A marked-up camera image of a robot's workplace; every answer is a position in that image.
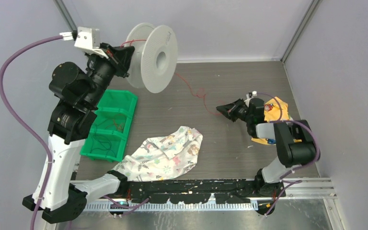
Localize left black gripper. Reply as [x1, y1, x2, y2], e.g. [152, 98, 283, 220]
[83, 42, 134, 108]

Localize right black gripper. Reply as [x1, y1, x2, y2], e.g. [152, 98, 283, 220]
[216, 98, 252, 123]

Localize red wire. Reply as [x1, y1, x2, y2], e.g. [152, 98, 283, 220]
[120, 38, 218, 116]

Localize grey plastic spool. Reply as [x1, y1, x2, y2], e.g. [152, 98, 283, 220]
[124, 23, 178, 93]

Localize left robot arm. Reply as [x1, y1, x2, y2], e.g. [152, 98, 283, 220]
[23, 43, 135, 224]

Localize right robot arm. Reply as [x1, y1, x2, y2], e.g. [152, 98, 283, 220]
[216, 97, 320, 197]

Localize yellow patterned cloth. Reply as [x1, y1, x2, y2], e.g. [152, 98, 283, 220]
[251, 97, 293, 145]

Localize green three-compartment bin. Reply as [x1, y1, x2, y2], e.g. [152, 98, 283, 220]
[80, 90, 138, 162]

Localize white patterned cloth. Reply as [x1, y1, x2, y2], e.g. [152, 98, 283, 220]
[113, 126, 203, 182]

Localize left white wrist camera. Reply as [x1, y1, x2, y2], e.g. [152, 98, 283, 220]
[59, 26, 109, 59]

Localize dark blue wire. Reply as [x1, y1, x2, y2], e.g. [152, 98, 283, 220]
[90, 128, 116, 158]

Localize brown wire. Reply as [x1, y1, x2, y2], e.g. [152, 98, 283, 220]
[109, 119, 126, 132]

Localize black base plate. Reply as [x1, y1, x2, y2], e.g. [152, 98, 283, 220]
[108, 179, 284, 204]

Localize aluminium frame rail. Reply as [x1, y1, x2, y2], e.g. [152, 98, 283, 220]
[48, 177, 337, 202]

